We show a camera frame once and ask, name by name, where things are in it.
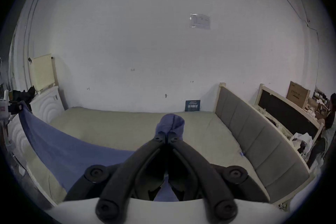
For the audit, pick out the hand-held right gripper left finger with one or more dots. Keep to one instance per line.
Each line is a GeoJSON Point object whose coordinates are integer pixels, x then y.
{"type": "Point", "coordinates": [126, 178]}

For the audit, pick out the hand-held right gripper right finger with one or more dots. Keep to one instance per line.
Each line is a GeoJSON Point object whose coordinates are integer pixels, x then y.
{"type": "Point", "coordinates": [207, 178]}

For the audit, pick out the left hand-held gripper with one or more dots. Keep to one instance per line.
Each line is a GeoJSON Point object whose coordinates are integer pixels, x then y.
{"type": "Point", "coordinates": [4, 110]}

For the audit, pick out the blue garment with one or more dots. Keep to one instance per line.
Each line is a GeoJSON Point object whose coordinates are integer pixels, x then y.
{"type": "Point", "coordinates": [65, 149]}

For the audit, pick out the black bag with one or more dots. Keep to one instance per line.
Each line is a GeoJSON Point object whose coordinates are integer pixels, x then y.
{"type": "Point", "coordinates": [24, 94]}

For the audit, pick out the white carved footboard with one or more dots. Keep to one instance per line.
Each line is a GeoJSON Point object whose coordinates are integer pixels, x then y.
{"type": "Point", "coordinates": [47, 110]}

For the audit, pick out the pale yellow board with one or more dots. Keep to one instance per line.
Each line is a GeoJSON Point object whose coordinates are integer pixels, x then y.
{"type": "Point", "coordinates": [40, 73]}

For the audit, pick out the bed with beige sheet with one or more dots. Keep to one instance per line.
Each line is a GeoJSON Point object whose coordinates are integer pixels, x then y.
{"type": "Point", "coordinates": [118, 125]}

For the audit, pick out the grey padded headboard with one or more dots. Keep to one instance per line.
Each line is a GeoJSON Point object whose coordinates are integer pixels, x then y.
{"type": "Point", "coordinates": [262, 144]}

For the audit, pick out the dark blue card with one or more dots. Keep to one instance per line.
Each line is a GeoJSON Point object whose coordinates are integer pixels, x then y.
{"type": "Point", "coordinates": [193, 105]}

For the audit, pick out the white plastic bag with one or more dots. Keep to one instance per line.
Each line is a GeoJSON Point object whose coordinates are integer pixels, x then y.
{"type": "Point", "coordinates": [301, 140]}

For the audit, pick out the brown carton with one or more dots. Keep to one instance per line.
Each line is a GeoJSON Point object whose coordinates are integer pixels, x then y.
{"type": "Point", "coordinates": [298, 94]}

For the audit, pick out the wooden frame with black panel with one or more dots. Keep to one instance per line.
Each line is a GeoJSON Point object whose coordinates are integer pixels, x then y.
{"type": "Point", "coordinates": [288, 112]}

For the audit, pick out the paper notice on wall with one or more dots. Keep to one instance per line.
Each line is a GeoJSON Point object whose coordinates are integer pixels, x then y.
{"type": "Point", "coordinates": [200, 21]}

